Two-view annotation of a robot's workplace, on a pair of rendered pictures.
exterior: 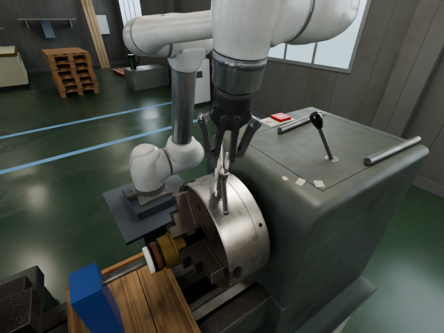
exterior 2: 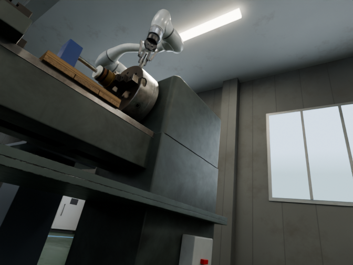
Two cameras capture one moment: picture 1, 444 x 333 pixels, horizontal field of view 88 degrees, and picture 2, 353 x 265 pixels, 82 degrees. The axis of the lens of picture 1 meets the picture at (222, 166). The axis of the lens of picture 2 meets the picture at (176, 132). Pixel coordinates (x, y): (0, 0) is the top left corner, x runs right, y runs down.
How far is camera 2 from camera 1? 127 cm
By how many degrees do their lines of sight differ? 60
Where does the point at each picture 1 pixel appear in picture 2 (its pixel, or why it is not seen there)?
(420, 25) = (221, 164)
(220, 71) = (152, 28)
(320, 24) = (175, 36)
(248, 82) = (158, 31)
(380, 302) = not seen: outside the picture
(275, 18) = (166, 22)
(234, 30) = (158, 19)
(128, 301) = not seen: hidden behind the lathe
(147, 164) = not seen: hidden behind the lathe
